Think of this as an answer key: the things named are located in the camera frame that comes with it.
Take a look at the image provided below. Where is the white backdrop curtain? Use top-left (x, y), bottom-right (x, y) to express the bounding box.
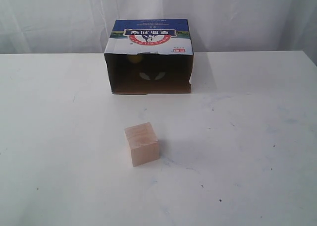
top-left (0, 0), bottom-right (317, 57)

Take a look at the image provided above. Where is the blue white cardboard box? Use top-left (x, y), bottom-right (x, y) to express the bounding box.
top-left (104, 19), bottom-right (194, 95)

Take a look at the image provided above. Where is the light wooden cube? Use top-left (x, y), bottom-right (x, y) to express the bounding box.
top-left (124, 122), bottom-right (160, 167)

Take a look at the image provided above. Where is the yellow tennis ball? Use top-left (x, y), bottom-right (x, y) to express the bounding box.
top-left (127, 55), bottom-right (143, 63)

